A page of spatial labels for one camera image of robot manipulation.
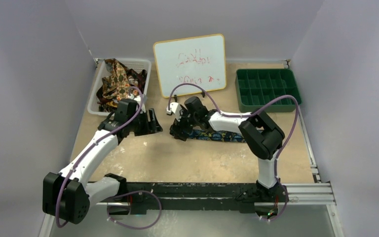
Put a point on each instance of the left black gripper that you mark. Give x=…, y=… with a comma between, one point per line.
x=150, y=127

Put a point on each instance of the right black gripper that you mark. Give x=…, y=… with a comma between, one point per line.
x=181, y=123

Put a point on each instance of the blue floral necktie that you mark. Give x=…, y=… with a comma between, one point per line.
x=219, y=136

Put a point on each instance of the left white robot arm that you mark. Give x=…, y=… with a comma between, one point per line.
x=68, y=195

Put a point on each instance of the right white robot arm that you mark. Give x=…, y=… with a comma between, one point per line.
x=262, y=135

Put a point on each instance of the small whiteboard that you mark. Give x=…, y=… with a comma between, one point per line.
x=197, y=60

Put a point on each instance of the orange patterned necktie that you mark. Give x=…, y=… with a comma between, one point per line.
x=117, y=84

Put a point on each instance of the green compartment tray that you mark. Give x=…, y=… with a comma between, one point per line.
x=257, y=87

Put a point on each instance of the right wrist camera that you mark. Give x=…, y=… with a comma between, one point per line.
x=174, y=108

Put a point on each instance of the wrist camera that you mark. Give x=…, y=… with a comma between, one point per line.
x=139, y=98
x=174, y=108

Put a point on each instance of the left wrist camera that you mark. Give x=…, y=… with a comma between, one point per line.
x=139, y=98

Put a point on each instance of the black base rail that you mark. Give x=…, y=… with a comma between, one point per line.
x=142, y=201

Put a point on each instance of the aluminium frame rail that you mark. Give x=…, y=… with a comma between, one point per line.
x=306, y=194

